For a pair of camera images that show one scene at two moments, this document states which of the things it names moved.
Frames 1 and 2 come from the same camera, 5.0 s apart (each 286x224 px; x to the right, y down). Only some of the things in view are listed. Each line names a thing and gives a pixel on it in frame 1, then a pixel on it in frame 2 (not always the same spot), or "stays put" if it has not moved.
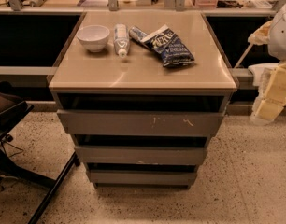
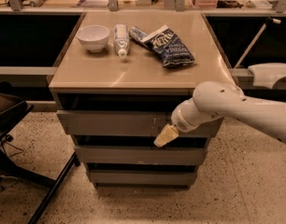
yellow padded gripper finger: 274,93 → 185,117
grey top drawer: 140,122 stays put
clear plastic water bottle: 121,39 stays put
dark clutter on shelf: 229,0 stays put
